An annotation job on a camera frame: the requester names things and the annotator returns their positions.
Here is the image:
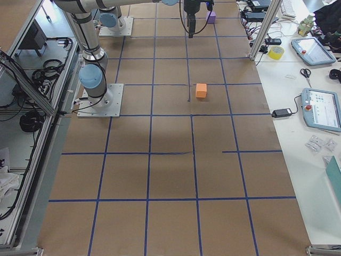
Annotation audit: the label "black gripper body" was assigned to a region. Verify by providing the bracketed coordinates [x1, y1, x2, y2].
[183, 0, 200, 16]

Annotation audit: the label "orange foam block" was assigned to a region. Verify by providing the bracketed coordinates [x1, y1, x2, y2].
[195, 83, 207, 99]

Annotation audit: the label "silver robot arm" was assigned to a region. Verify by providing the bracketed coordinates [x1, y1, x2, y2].
[55, 1, 150, 108]
[99, 1, 205, 38]

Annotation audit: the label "purple foam block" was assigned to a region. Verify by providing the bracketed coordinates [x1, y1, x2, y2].
[206, 11, 216, 24]

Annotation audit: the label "yellow tape roll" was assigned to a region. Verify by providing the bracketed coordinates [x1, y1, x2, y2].
[268, 45, 285, 60]

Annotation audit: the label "far teach pendant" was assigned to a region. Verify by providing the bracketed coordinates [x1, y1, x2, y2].
[291, 37, 336, 66]

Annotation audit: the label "teach pendant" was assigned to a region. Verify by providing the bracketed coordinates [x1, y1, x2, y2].
[301, 88, 340, 132]
[291, 37, 336, 66]

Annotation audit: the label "black power adapter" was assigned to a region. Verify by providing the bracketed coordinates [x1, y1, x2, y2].
[271, 108, 293, 118]

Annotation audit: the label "near teach pendant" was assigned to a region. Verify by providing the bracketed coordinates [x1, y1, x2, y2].
[301, 88, 340, 132]

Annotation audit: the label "aluminium frame post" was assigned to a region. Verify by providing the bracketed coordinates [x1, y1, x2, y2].
[249, 0, 282, 61]

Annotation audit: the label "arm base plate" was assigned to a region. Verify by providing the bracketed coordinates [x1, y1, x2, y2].
[77, 84, 124, 118]
[99, 17, 134, 37]

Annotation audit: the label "black handled scissors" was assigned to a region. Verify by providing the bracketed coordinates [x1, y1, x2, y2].
[300, 68, 312, 88]

